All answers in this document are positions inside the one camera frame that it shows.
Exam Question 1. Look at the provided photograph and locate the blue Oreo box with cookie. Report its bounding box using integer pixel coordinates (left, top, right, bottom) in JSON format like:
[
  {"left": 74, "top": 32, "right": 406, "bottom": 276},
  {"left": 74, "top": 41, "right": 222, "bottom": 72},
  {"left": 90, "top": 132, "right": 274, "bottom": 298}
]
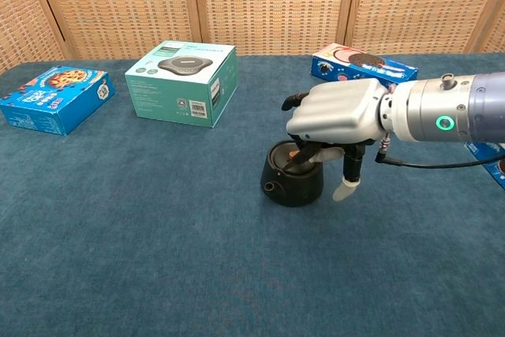
[{"left": 464, "top": 140, "right": 505, "bottom": 190}]

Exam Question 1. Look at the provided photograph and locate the blue table cloth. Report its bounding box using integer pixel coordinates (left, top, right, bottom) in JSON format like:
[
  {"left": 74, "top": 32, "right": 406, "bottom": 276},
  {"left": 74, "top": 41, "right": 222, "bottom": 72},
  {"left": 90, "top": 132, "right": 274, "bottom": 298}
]
[{"left": 0, "top": 51, "right": 505, "bottom": 337}]

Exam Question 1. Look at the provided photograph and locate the woven rattan folding screen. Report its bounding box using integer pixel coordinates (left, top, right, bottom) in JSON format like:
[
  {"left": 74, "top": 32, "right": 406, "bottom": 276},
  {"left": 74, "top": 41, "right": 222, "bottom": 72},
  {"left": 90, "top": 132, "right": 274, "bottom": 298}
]
[{"left": 0, "top": 0, "right": 505, "bottom": 74}]

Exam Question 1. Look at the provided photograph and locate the small black teapot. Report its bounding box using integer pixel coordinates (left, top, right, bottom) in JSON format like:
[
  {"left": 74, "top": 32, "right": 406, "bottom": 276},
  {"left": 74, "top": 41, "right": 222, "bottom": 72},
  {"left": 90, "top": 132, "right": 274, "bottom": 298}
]
[{"left": 260, "top": 140, "right": 326, "bottom": 208}]

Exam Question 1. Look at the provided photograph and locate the long blue Oreo box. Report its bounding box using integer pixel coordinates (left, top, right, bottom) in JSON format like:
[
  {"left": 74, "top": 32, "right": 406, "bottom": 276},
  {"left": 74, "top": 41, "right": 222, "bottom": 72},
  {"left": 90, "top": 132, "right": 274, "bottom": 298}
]
[{"left": 310, "top": 43, "right": 419, "bottom": 85}]

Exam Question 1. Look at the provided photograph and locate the teal speakerphone product box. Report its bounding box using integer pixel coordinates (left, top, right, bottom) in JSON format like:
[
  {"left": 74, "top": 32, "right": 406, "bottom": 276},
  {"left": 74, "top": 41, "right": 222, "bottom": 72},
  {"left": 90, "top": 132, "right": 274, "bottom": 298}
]
[{"left": 124, "top": 40, "right": 239, "bottom": 129}]

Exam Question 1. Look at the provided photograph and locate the blue pizza-print cookie box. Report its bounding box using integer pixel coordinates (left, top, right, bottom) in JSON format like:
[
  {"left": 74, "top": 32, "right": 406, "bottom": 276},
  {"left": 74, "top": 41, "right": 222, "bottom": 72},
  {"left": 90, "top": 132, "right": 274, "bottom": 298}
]
[{"left": 0, "top": 66, "right": 116, "bottom": 137}]

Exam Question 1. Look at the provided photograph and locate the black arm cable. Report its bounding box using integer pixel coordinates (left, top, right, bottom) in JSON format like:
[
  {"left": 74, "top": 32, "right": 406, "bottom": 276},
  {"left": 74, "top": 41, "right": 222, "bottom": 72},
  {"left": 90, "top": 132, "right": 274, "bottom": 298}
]
[{"left": 374, "top": 136, "right": 505, "bottom": 169}]

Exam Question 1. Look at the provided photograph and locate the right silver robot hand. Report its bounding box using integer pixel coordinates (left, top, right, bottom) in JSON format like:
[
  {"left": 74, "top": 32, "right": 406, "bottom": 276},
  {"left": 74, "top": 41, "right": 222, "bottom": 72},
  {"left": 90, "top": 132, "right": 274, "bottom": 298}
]
[{"left": 281, "top": 78, "right": 390, "bottom": 202}]

